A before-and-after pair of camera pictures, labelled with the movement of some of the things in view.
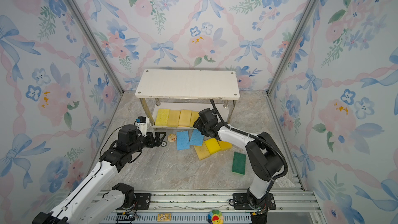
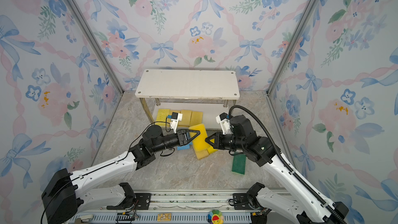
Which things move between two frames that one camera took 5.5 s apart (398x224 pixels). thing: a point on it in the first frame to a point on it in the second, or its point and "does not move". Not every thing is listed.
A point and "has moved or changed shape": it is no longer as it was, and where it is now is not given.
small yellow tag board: [164, 217] does not move
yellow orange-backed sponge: [185, 118] does not move
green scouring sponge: [239, 164] does not move
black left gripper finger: [157, 137] to [185, 136]
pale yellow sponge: [202, 151] does not move
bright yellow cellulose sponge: [162, 117] does not move
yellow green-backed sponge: [195, 115] does not move
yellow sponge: [225, 145] has moved or changed shape
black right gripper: [197, 125] to [218, 140]
